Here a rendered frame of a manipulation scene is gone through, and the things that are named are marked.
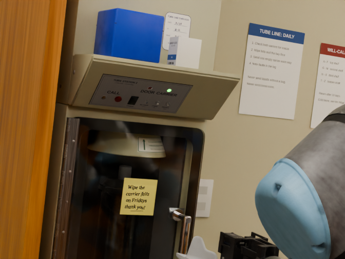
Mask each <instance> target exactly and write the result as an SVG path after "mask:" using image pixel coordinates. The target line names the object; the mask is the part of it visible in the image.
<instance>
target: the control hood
mask: <svg viewBox="0 0 345 259"><path fill-rule="evenodd" d="M103 74H108V75H116V76H124V77H132V78H140V79H148V80H156V81H163V82H172V83H179V84H187V85H193V87H192V88H191V90H190V91H189V93H188V95H187V96H186V98H185V99H184V101H183V103H182V104H181V106H180V107H179V109H178V111H177V112H176V113H175V114H173V113H164V112H154V111H148V110H139V109H129V108H119V107H110V106H100V105H90V104H89V102H90V100H91V98H92V96H93V93H94V91H95V89H96V87H97V85H98V83H99V81H100V79H101V77H102V75H103ZM240 79H241V77H240V75H235V74H230V73H223V72H216V71H209V70H202V69H194V68H188V67H181V66H173V65H166V64H159V63H152V62H145V61H138V60H131V59H124V58H116V57H109V56H105V55H98V54H75V55H73V58H72V68H71V77H70V86H69V95H68V104H69V105H70V106H79V107H89V108H99V109H108V110H119V111H124V112H134V113H144V114H154V115H164V116H174V117H184V118H194V119H204V120H212V119H214V117H215V115H216V114H217V113H218V111H219V110H220V108H221V107H222V105H223V104H224V102H225V101H226V100H227V98H228V97H229V95H230V94H231V93H232V91H233V90H234V88H235V87H236V85H237V84H238V82H239V81H240Z"/></svg>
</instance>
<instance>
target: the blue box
mask: <svg viewBox="0 0 345 259"><path fill-rule="evenodd" d="M96 26H97V28H96V34H95V43H94V52H93V54H98V55H102V56H109V57H116V58H124V59H131V60H138V61H145V62H152V63H159V61H160V53H161V44H162V35H163V27H164V17H163V16H160V15H154V14H149V13H143V12H137V11H132V10H126V9H121V8H114V9H109V10H103V11H99V12H98V20H97V25H96Z"/></svg>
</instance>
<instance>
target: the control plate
mask: <svg viewBox="0 0 345 259"><path fill-rule="evenodd" d="M149 86H152V89H151V90H148V89H147V88H148V87H149ZM192 87H193V85H187V84H179V83H172V82H163V81H156V80H148V79H140V78H132V77H124V76H116V75H108V74H103V75H102V77H101V79H100V81H99V83H98V85H97V87H96V89H95V91H94V93H93V96H92V98H91V100H90V102H89V104H90V105H100V106H110V107H119V108H129V109H139V110H148V111H154V112H164V113H173V114H175V113H176V112H177V111H178V109H179V107H180V106H181V104H182V103H183V101H184V99H185V98H186V96H187V95H188V93H189V91H190V90H191V88H192ZM169 88H170V89H171V92H167V89H169ZM101 96H106V99H101ZM131 96H135V97H139V98H138V100H137V102H136V103H135V105H130V104H127V103H128V101H129V100H130V98H131ZM115 97H121V98H122V100H121V101H120V102H116V101H115V100H114V99H115ZM145 100H148V103H147V104H146V103H145V102H144V101H145ZM156 101H159V104H158V105H156V104H155V102H156ZM167 102H169V103H170V105H169V106H167V105H166V103H167Z"/></svg>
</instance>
